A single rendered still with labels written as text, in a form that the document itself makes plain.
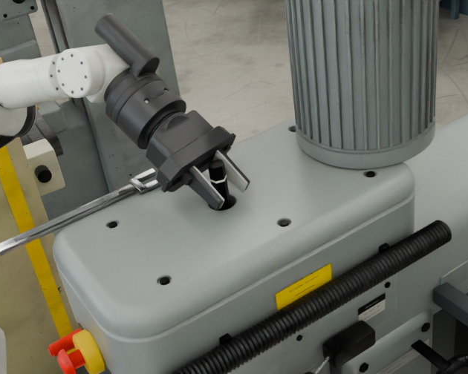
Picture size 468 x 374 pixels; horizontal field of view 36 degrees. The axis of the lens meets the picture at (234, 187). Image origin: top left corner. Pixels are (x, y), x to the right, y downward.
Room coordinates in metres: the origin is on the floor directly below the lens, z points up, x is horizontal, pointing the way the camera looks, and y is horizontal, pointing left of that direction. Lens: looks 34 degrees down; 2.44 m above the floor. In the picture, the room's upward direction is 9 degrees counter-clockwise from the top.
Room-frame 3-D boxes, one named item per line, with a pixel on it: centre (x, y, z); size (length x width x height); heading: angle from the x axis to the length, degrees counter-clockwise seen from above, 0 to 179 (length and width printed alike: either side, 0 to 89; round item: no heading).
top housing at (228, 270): (0.79, 0.01, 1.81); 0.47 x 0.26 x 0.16; 118
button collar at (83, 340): (0.67, 0.22, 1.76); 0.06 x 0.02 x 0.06; 28
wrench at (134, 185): (0.80, 0.21, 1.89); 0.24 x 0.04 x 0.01; 119
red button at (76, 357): (0.66, 0.24, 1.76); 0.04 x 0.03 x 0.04; 28
